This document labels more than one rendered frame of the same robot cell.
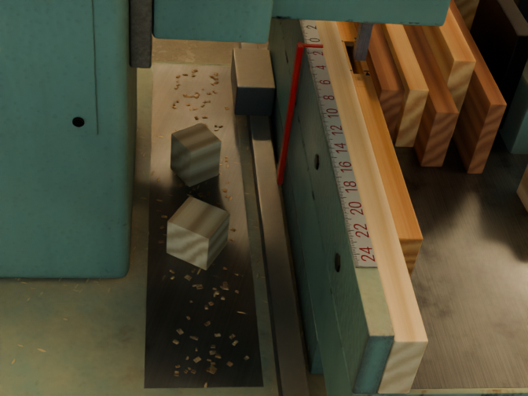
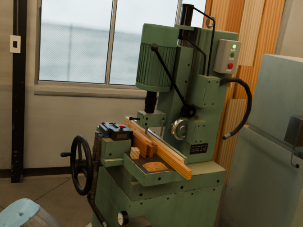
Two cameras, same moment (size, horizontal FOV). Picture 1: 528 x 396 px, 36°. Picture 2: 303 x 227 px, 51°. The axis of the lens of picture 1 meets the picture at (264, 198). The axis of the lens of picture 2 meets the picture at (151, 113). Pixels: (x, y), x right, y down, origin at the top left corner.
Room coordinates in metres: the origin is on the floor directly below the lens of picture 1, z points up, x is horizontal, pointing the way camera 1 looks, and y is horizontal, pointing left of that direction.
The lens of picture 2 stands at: (2.04, -0.62, 1.53)
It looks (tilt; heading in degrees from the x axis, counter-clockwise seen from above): 16 degrees down; 159
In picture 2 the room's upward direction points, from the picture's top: 8 degrees clockwise
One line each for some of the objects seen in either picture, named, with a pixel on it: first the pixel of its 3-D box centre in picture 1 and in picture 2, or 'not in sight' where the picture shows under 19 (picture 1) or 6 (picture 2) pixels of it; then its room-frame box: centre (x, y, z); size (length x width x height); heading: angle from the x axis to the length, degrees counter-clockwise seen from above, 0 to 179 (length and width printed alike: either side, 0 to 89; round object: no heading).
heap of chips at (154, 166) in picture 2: not in sight; (155, 165); (0.85, -0.10, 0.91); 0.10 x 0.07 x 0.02; 100
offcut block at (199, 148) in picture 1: (195, 154); not in sight; (0.59, 0.07, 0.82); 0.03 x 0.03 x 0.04; 43
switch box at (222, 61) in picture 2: not in sight; (227, 56); (0.66, 0.28, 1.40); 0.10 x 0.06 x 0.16; 100
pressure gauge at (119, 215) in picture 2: not in sight; (123, 219); (0.87, -0.22, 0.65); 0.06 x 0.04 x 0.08; 10
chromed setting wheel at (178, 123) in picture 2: not in sight; (181, 128); (0.68, 0.09, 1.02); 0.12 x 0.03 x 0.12; 100
